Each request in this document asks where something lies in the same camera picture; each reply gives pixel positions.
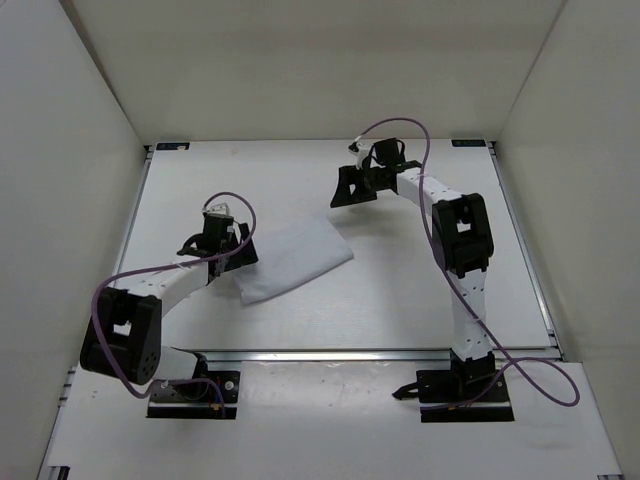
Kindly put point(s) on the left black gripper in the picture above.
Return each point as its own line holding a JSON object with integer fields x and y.
{"x": 246, "y": 256}

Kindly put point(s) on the white skirt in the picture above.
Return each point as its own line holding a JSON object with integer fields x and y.
{"x": 290, "y": 258}

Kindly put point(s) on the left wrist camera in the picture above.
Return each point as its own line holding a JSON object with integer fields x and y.
{"x": 221, "y": 210}

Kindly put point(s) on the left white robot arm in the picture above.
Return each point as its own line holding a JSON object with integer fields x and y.
{"x": 124, "y": 336}

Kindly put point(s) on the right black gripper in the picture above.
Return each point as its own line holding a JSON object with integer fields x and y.
{"x": 349, "y": 177}

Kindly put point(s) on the corner label sticker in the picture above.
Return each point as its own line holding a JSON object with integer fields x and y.
{"x": 468, "y": 143}
{"x": 172, "y": 146}

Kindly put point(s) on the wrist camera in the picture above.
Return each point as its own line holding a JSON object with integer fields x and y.
{"x": 383, "y": 152}
{"x": 221, "y": 210}

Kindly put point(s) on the left corner label sticker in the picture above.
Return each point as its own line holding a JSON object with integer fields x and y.
{"x": 172, "y": 146}

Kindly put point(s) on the right corner label sticker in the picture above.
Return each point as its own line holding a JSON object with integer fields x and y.
{"x": 468, "y": 143}

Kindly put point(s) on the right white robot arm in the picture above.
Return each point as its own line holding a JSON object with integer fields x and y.
{"x": 459, "y": 230}

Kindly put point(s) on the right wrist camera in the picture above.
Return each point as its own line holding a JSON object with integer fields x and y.
{"x": 383, "y": 152}

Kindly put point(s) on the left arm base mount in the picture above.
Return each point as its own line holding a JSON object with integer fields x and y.
{"x": 200, "y": 401}

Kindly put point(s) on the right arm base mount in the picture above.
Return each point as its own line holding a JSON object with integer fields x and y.
{"x": 470, "y": 391}

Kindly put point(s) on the aluminium table frame rail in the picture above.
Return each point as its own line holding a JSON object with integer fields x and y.
{"x": 389, "y": 302}

